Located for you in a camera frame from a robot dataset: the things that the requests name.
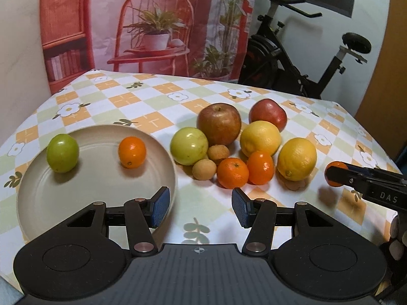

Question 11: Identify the mandarin orange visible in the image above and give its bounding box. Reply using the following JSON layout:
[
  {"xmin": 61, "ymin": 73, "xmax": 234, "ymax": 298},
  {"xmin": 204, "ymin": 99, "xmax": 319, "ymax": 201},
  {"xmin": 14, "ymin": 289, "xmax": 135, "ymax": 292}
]
[
  {"xmin": 217, "ymin": 158, "xmax": 249, "ymax": 189},
  {"xmin": 118, "ymin": 136, "xmax": 147, "ymax": 169},
  {"xmin": 324, "ymin": 161, "xmax": 348, "ymax": 187},
  {"xmin": 247, "ymin": 151, "xmax": 274, "ymax": 185}
]

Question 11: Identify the yellow lemon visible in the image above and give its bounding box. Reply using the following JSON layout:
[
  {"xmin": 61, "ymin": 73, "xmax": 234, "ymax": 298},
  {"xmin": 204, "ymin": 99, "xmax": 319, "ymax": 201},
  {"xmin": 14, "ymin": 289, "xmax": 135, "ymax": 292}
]
[
  {"xmin": 277, "ymin": 138, "xmax": 317, "ymax": 182},
  {"xmin": 240, "ymin": 120, "xmax": 282, "ymax": 157}
]

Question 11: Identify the brown longan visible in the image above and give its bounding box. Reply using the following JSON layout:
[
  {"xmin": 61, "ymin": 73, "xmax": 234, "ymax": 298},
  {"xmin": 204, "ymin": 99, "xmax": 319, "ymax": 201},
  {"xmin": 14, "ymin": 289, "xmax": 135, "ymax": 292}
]
[
  {"xmin": 192, "ymin": 159, "xmax": 217, "ymax": 180},
  {"xmin": 207, "ymin": 145, "xmax": 230, "ymax": 165}
]

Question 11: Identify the green apple front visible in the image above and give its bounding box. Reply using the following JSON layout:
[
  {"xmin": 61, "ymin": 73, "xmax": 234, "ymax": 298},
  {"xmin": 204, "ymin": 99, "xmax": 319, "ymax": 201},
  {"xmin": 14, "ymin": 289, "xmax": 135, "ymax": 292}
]
[{"xmin": 46, "ymin": 134, "xmax": 79, "ymax": 174}]

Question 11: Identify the green apple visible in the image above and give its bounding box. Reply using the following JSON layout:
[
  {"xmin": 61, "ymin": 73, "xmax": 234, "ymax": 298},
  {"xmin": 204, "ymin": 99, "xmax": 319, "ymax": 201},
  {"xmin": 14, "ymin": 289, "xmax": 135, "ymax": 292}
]
[
  {"xmin": 46, "ymin": 134, "xmax": 79, "ymax": 174},
  {"xmin": 170, "ymin": 127, "xmax": 208, "ymax": 166}
]

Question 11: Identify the bright red apple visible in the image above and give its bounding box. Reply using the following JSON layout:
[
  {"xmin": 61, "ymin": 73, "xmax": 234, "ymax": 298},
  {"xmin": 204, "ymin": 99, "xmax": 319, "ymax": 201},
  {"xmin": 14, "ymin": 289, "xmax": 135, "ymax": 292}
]
[{"xmin": 248, "ymin": 98, "xmax": 288, "ymax": 132}]

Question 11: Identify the gloved right hand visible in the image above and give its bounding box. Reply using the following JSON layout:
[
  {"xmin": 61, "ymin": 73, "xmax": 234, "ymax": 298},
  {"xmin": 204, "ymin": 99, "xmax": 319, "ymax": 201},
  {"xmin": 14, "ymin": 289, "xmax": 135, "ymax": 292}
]
[{"xmin": 379, "ymin": 211, "xmax": 407, "ymax": 264}]

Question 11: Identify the green apple near plate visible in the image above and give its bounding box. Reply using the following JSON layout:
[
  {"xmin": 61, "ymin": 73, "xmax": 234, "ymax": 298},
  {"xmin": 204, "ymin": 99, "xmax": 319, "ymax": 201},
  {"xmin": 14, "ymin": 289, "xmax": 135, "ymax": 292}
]
[{"xmin": 170, "ymin": 127, "xmax": 208, "ymax": 166}]

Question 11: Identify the brownish red apple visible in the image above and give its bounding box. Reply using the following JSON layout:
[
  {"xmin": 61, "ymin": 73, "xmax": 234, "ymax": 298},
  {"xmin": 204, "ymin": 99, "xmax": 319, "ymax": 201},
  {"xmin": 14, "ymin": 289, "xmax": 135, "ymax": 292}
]
[{"xmin": 197, "ymin": 103, "xmax": 241, "ymax": 146}]

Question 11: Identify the black exercise bike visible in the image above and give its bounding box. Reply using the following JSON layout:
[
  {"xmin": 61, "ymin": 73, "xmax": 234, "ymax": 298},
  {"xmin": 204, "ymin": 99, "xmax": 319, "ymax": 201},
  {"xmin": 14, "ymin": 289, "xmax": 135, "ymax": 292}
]
[{"xmin": 238, "ymin": 0, "xmax": 372, "ymax": 99}]

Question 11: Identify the pink printed backdrop cloth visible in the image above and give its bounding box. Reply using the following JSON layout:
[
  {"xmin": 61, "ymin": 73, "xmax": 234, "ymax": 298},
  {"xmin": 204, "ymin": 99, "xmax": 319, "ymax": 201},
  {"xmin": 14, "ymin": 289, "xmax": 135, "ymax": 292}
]
[{"xmin": 40, "ymin": 0, "xmax": 255, "ymax": 93}]

